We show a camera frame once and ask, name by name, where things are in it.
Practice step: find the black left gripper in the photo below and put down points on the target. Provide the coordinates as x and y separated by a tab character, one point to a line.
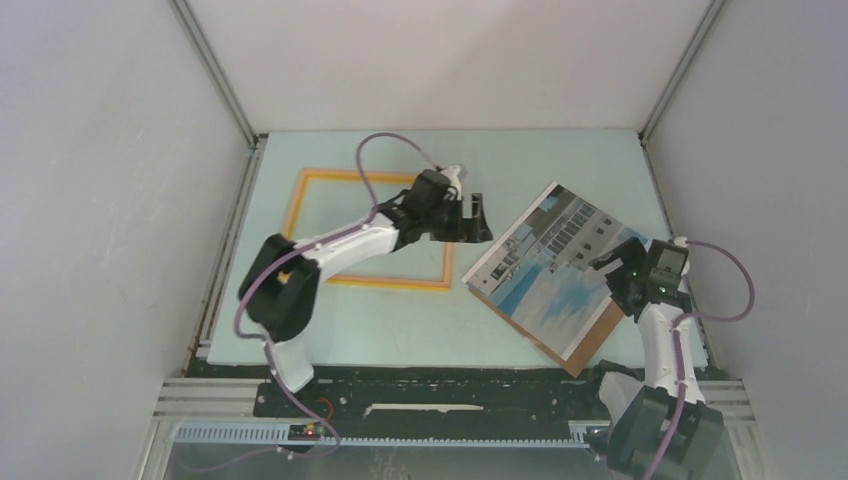
470	230

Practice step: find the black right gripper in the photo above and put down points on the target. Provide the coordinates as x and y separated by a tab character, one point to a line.
632	254

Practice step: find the orange wooden picture frame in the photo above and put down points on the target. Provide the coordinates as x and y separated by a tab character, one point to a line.
307	175

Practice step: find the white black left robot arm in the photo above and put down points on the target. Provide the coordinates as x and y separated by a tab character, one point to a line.
279	291

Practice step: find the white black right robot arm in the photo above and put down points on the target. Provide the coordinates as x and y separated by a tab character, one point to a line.
662	427

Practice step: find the building and sky photo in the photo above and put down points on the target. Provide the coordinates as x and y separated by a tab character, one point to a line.
537	275

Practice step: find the brown cardboard backing board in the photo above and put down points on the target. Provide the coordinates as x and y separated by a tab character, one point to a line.
590	348

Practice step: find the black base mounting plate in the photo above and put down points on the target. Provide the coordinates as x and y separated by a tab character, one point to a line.
452	404

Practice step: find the small electronics board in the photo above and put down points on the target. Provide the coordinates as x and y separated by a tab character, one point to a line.
307	432

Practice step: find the right aluminium corner post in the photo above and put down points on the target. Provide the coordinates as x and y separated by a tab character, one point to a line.
694	45

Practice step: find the aluminium corner post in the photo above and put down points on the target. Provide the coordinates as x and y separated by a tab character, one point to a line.
197	38
694	45

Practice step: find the left aluminium corner post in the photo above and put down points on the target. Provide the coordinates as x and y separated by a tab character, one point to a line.
197	38

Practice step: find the aluminium rail front frame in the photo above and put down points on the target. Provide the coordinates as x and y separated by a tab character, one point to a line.
216	404

